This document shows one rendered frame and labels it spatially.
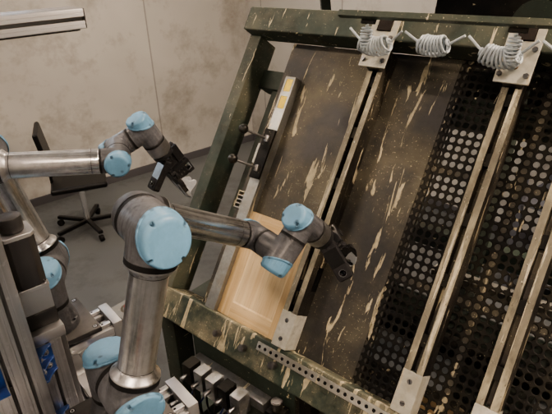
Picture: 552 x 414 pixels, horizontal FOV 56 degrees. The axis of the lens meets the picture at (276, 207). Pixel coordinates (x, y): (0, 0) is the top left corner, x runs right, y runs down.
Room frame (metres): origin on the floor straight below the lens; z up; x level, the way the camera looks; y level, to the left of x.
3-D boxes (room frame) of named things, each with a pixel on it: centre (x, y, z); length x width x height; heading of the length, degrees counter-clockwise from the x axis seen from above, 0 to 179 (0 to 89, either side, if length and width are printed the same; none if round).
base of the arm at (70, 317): (1.39, 0.75, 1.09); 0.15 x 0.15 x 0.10
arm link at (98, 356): (1.00, 0.43, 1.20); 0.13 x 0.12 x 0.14; 36
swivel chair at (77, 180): (4.01, 1.64, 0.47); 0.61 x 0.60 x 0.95; 139
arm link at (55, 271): (1.40, 0.75, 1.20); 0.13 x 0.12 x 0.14; 14
